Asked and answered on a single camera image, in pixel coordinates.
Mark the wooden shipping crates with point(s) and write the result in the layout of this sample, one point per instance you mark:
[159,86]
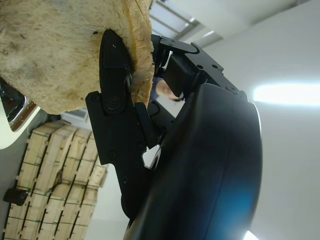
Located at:
[62,187]

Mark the cream white two-slot toaster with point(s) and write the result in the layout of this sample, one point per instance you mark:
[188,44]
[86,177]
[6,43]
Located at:
[5,135]

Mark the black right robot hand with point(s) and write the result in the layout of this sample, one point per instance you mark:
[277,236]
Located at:
[200,162]

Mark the slice of toast bread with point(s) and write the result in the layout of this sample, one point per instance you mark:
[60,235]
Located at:
[50,50]

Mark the person in dark clothes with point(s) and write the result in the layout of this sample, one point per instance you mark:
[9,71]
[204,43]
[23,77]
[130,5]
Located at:
[162,90]

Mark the black waste bin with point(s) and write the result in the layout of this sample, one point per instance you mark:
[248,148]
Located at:
[15,196]

